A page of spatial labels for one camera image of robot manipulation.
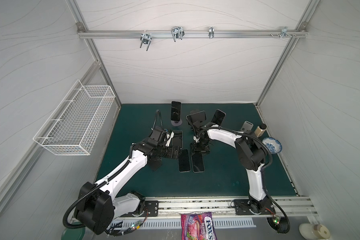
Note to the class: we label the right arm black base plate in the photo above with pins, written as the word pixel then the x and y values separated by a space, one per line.
pixel 241 207

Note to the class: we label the metal hook clamp right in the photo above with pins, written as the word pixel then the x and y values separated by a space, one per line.
pixel 284 34

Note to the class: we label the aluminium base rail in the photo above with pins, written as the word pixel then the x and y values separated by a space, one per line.
pixel 223 207

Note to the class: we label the metal hook clamp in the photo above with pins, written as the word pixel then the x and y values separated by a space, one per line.
pixel 284 34
pixel 177 33
pixel 145 39

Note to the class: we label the metal hook clamp middle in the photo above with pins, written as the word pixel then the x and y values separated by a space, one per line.
pixel 177 33

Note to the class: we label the white cup at corner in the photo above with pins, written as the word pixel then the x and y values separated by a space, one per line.
pixel 314 232

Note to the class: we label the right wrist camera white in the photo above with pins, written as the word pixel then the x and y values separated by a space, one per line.
pixel 196 139

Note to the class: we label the blue white ceramic bowl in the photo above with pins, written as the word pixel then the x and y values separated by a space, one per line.
pixel 273 145

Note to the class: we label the metal ring hook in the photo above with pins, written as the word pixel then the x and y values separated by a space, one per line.
pixel 211 32

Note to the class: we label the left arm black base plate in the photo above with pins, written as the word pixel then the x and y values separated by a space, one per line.
pixel 148 208

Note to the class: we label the small beige bottle black cap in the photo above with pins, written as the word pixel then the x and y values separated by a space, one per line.
pixel 260 130

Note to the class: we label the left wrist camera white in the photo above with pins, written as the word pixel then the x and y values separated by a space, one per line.
pixel 169 137

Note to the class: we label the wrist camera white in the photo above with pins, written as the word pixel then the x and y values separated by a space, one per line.
pixel 196 139
pixel 169 137

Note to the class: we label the metal hook clamp left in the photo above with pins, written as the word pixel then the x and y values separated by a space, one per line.
pixel 145 39

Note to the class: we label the aluminium top crossbar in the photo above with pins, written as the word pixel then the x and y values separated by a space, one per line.
pixel 189 34

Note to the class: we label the phone silver edge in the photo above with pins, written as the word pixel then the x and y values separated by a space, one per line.
pixel 177 140

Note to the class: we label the back round grey stand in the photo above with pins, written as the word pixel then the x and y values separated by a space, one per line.
pixel 176 123

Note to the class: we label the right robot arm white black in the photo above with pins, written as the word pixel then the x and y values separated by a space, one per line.
pixel 252 154

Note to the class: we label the centre landscape black phone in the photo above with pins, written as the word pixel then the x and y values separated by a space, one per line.
pixel 196 119

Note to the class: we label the white wire basket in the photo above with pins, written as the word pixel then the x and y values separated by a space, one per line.
pixel 73 127

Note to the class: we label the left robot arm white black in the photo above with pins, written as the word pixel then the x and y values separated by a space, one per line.
pixel 98 203

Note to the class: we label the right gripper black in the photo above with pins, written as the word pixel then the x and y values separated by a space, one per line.
pixel 200 147

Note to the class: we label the green round lid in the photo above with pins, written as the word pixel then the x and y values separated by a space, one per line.
pixel 73 234

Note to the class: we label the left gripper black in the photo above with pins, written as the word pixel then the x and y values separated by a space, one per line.
pixel 169 154

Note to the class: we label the purple Fox's candy bag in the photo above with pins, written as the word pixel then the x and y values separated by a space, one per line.
pixel 198 227

